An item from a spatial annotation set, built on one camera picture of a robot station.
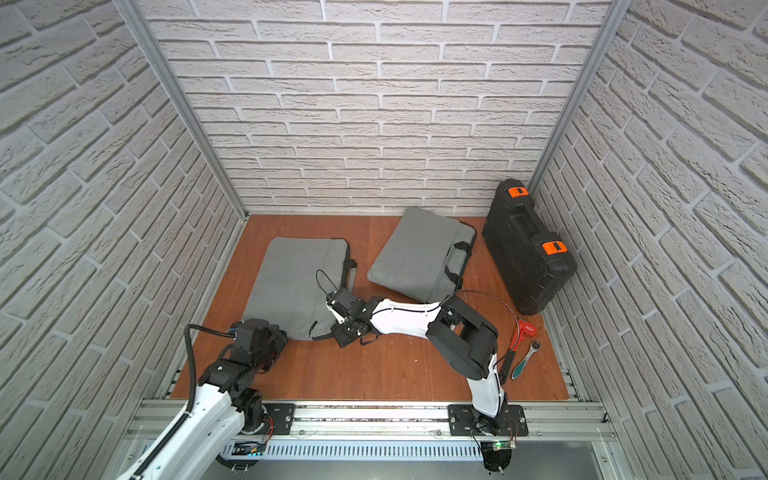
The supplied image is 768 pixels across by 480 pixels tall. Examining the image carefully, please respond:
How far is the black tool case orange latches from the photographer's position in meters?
0.76

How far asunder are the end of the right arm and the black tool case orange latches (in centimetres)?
45

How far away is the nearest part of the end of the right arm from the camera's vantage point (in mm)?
647
